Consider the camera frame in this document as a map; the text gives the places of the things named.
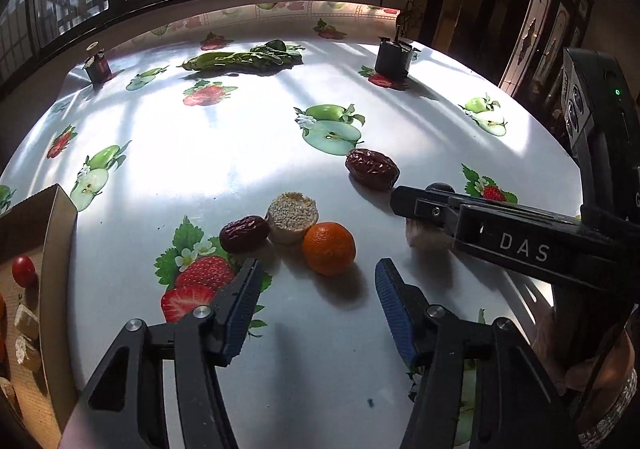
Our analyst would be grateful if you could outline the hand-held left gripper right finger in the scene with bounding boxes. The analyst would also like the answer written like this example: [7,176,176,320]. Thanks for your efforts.
[375,257,576,449]

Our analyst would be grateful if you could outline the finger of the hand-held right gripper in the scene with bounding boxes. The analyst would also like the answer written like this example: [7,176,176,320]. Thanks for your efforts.
[390,184,640,291]

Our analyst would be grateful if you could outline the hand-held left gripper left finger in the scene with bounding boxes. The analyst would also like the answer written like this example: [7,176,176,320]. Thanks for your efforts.
[75,256,264,449]

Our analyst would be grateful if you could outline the large beige fibrous chunk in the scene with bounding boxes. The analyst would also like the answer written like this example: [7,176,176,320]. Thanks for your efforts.
[404,218,458,252]

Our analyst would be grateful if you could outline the mandarin orange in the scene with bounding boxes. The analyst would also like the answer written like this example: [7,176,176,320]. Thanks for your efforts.
[302,222,357,277]

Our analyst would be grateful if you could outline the red cherry tomato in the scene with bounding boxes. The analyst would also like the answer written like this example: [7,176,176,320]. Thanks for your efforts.
[11,254,38,288]

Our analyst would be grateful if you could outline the cardboard box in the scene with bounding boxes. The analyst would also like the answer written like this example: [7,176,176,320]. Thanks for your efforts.
[0,183,79,449]

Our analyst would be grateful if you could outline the person's right forearm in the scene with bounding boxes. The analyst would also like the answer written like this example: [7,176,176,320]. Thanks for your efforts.
[570,369,640,449]

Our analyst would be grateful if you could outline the person's right hand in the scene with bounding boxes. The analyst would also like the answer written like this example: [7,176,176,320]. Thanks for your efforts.
[532,304,629,396]

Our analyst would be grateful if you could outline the dark red date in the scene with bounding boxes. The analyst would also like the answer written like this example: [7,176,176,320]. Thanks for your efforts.
[219,215,271,253]

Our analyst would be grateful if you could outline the stained glass door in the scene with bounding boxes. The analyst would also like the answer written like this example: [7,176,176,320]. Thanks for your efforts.
[497,0,596,95]

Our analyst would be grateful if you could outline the wrinkled red date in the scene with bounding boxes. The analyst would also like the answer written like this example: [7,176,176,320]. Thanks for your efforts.
[345,148,401,191]

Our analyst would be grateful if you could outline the fruit print tablecloth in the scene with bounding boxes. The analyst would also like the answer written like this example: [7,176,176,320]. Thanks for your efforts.
[0,0,591,449]

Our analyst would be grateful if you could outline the green leafy vegetable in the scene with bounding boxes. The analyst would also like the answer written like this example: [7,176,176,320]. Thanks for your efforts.
[177,39,305,75]

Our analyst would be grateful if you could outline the small dark jar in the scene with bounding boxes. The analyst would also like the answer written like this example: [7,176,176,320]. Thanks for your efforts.
[83,42,112,84]

